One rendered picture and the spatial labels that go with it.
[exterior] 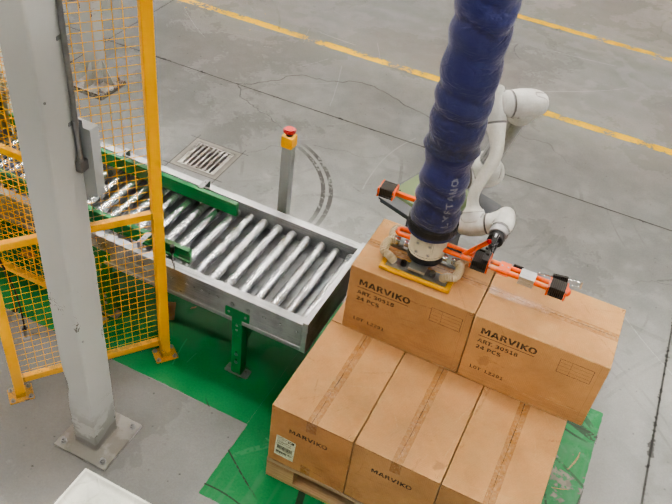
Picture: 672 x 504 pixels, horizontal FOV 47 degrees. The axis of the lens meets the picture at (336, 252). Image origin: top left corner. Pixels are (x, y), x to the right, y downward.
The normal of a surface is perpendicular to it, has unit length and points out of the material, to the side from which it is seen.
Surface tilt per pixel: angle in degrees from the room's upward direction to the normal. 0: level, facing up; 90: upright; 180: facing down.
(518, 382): 90
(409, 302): 90
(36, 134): 90
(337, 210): 0
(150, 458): 0
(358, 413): 0
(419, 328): 90
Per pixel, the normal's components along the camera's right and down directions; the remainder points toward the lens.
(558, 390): -0.42, 0.57
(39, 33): 0.90, 0.36
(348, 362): 0.11, -0.75
